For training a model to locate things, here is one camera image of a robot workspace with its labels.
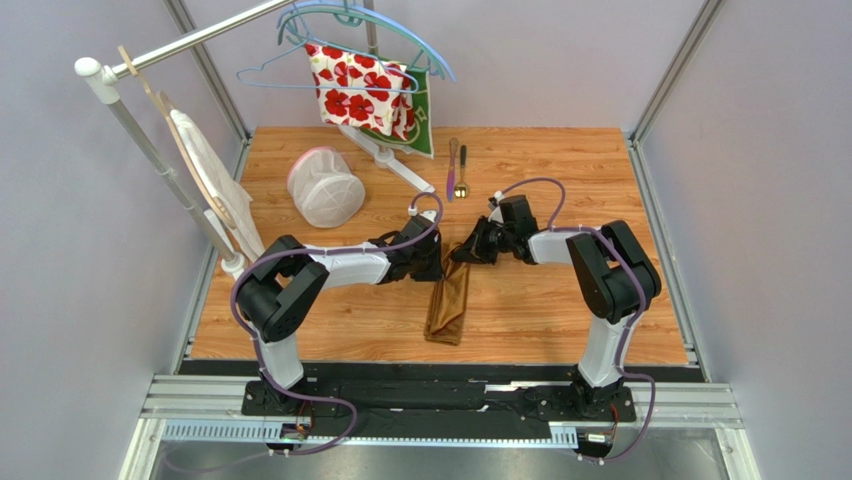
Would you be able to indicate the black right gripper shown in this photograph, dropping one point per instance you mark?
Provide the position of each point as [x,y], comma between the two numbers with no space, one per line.
[480,242]

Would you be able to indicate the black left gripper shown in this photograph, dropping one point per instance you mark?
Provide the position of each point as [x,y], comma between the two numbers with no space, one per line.
[436,273]

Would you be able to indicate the gold spoon black handle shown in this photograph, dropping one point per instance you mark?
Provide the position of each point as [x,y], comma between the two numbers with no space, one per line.
[461,188]

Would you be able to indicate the brown cloth napkin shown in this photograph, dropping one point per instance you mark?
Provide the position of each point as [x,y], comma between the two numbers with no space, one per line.
[448,303]

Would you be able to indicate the purple handled knife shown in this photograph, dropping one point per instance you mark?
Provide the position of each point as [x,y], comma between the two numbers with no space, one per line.
[450,178]

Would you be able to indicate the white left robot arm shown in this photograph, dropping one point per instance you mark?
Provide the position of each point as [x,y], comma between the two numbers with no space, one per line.
[272,298]

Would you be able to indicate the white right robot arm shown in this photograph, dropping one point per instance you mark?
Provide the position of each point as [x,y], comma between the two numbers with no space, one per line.
[616,277]

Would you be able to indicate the white mesh laundry basket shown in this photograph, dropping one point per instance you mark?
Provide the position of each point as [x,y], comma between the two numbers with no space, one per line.
[323,188]

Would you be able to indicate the green patterned cloth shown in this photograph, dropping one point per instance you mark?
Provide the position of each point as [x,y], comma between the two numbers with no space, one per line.
[420,139]

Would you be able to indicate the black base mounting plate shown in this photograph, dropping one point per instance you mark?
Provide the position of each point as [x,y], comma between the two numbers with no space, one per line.
[444,401]

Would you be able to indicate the red floral cloth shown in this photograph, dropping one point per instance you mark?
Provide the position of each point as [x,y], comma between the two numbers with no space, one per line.
[389,115]

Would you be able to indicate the white mesh garment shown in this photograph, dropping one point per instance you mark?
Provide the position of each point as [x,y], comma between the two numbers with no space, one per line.
[228,195]

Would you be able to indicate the wooden hanger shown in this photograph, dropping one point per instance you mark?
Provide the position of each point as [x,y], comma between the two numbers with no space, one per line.
[164,105]

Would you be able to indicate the teal plastic hanger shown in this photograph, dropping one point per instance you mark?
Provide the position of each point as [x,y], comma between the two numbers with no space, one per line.
[333,13]

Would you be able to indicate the blue plastic hanger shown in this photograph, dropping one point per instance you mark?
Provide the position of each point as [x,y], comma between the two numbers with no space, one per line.
[393,30]

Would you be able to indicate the light blue wire hanger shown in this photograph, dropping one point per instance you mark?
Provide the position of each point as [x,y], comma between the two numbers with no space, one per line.
[334,66]

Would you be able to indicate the aluminium frame rail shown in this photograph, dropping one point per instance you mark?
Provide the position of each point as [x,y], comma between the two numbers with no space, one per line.
[210,408]

